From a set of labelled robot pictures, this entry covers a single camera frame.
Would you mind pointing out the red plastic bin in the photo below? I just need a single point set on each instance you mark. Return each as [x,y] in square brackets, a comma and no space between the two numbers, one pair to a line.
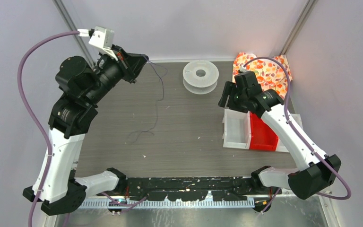
[262,136]

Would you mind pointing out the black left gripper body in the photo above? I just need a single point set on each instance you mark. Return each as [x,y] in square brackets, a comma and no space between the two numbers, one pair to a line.
[122,66]

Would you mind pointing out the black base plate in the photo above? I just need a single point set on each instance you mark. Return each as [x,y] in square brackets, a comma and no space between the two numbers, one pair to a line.
[230,188]

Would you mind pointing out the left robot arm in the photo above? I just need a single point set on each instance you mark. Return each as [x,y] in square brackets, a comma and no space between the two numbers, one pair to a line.
[70,119]

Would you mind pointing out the white plastic spool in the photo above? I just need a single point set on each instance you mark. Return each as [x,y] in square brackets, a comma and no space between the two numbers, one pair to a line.
[200,77]

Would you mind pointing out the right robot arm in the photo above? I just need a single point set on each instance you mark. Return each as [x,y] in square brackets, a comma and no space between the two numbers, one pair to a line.
[315,170]

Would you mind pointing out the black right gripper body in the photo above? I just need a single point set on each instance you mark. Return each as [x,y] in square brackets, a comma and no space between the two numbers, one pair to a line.
[236,100]

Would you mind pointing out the white plastic bin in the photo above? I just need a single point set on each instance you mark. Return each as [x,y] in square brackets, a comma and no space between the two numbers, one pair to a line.
[237,129]

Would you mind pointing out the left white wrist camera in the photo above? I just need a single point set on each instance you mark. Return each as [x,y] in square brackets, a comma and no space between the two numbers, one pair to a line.
[101,38]

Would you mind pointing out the white slotted cable duct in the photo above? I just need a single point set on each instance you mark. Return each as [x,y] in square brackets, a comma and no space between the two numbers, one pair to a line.
[102,203]

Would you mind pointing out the orange floral cloth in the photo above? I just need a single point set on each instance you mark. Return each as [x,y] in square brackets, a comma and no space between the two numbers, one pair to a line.
[269,74]

